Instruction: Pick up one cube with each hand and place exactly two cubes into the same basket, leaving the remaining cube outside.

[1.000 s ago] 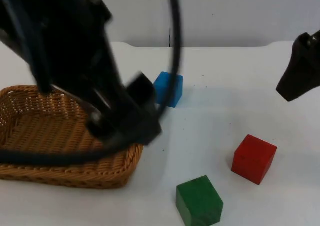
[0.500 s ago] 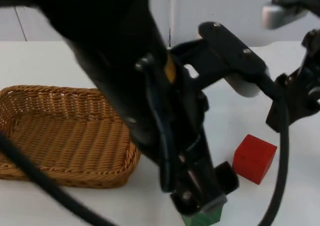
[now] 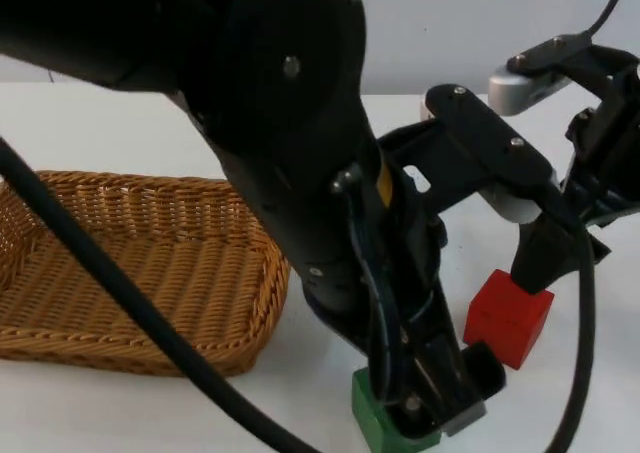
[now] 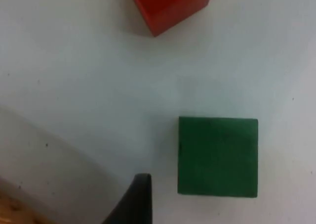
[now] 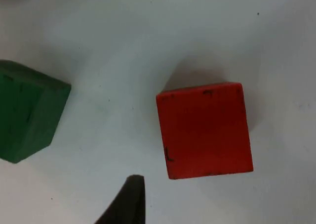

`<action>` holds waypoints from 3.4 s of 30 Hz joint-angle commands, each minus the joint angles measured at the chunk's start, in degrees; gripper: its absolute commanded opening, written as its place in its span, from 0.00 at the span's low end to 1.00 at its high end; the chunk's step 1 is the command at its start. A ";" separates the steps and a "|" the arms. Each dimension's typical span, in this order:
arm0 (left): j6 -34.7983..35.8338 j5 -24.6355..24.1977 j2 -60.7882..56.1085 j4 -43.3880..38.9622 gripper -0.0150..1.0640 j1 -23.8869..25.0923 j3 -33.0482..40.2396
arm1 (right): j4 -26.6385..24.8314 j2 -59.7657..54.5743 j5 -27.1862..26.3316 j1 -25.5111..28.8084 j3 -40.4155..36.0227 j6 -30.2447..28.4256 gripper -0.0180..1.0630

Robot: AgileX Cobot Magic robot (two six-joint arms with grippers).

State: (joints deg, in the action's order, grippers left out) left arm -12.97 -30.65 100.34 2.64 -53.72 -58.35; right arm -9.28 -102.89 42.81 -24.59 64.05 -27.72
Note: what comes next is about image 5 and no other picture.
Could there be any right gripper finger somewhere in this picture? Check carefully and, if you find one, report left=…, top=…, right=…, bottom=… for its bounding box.
left=94, top=175, right=147, bottom=224

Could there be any red cube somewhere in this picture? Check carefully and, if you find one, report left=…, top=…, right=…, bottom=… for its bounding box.
left=155, top=82, right=254, bottom=180

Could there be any green cube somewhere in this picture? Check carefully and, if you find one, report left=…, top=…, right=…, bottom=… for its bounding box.
left=0, top=59, right=72, bottom=164

